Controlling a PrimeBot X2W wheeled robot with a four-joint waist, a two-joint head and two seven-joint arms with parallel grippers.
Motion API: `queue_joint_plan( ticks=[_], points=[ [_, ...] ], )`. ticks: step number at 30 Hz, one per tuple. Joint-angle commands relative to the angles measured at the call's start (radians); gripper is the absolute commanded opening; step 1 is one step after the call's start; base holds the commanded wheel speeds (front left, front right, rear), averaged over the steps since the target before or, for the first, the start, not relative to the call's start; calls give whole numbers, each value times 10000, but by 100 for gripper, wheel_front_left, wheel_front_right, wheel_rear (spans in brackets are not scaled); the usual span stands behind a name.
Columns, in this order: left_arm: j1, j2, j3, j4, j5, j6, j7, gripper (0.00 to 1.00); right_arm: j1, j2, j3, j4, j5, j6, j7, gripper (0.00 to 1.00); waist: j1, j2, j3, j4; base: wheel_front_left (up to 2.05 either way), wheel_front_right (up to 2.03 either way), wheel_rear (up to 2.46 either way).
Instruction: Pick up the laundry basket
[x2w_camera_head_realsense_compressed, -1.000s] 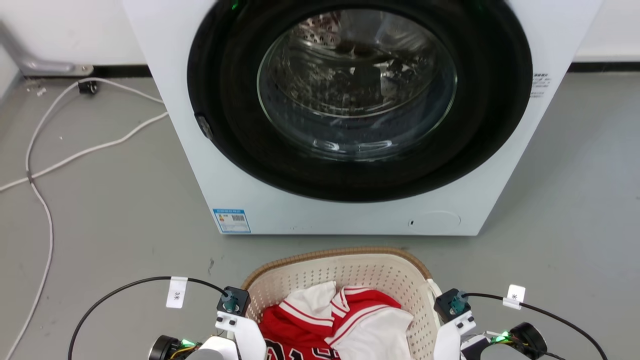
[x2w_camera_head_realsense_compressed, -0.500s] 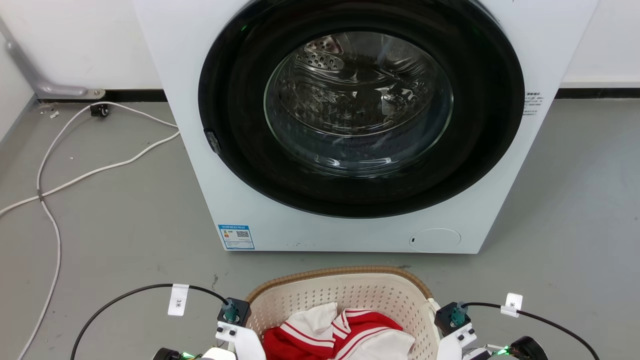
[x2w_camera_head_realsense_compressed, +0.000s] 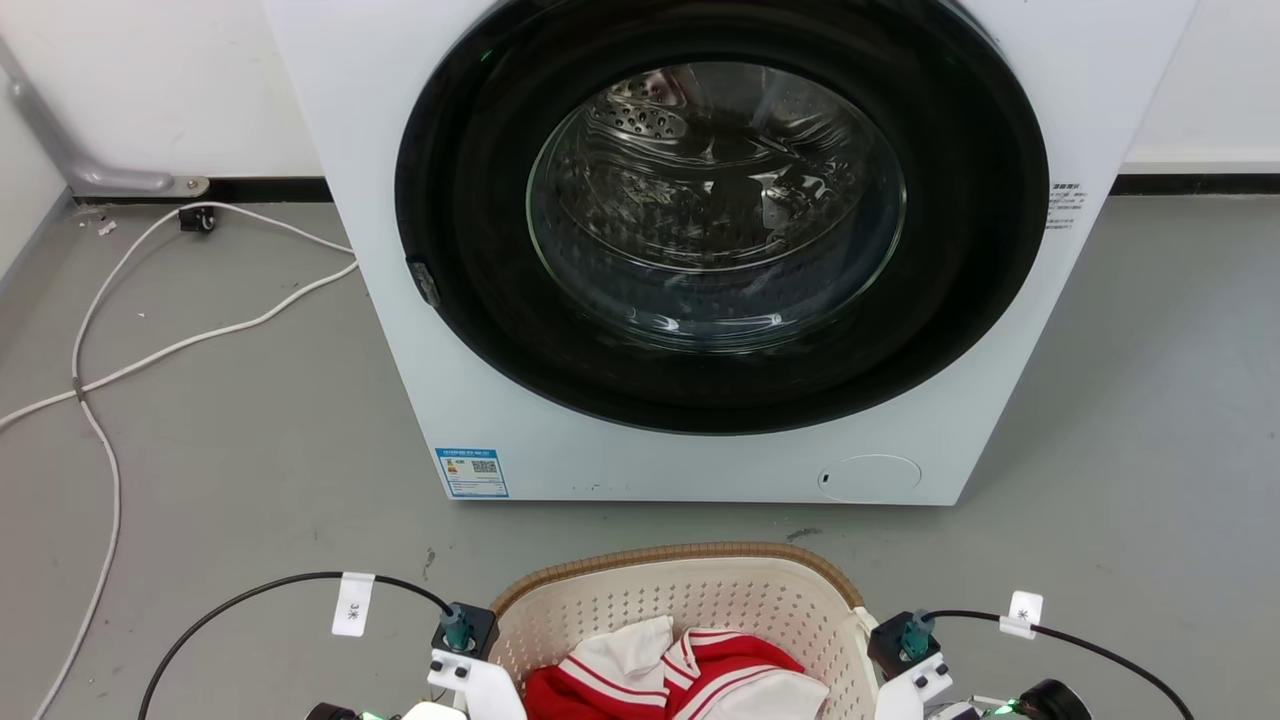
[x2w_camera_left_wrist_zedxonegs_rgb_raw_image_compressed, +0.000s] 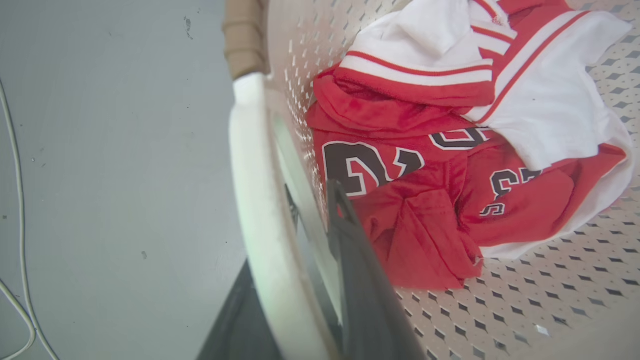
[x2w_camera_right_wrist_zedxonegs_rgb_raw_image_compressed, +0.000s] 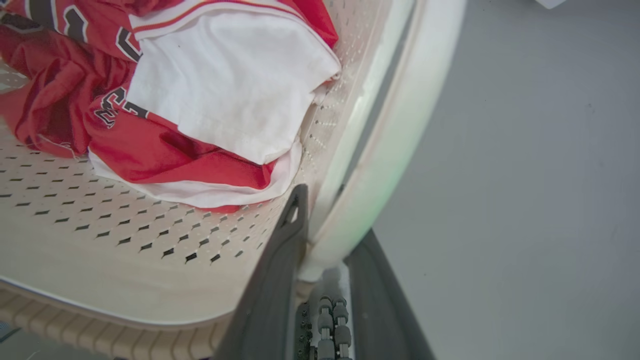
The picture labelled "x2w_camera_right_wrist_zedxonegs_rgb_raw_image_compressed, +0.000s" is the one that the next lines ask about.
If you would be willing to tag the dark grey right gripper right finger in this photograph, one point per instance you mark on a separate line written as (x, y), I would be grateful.
(380, 310)

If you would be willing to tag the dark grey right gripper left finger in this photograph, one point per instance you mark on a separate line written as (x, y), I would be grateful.
(270, 295)

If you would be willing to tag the cream perforated plastic laundry basket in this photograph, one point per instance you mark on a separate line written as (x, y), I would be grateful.
(150, 250)

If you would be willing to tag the red and white sports jersey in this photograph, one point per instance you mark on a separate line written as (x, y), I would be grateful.
(210, 100)

